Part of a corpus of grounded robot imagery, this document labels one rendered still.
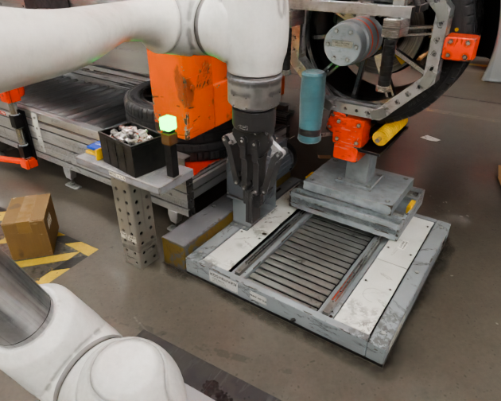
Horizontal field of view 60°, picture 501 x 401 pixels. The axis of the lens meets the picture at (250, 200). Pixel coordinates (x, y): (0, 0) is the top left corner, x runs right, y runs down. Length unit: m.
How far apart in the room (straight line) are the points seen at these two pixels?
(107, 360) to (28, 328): 0.13
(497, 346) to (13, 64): 1.57
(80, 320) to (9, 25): 0.50
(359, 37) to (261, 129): 0.79
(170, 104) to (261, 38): 0.95
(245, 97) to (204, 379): 0.63
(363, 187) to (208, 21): 1.33
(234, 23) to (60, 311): 0.52
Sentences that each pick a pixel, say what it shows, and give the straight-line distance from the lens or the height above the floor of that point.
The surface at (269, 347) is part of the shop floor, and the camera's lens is 1.49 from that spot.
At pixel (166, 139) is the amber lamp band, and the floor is 0.59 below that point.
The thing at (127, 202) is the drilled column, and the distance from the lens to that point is 1.67.
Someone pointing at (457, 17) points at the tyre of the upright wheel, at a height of 0.93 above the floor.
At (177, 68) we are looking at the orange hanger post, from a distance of 1.52.
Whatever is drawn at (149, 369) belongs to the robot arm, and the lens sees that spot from 0.69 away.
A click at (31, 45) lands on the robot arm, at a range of 0.44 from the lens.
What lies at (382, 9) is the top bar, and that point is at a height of 0.97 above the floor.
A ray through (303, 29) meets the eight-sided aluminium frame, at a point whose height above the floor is 0.85.
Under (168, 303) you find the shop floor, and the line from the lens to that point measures 1.66.
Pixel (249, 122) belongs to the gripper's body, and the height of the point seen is 0.87.
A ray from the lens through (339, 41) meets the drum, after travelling 1.50.
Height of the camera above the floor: 1.13
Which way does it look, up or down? 30 degrees down
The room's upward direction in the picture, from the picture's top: straight up
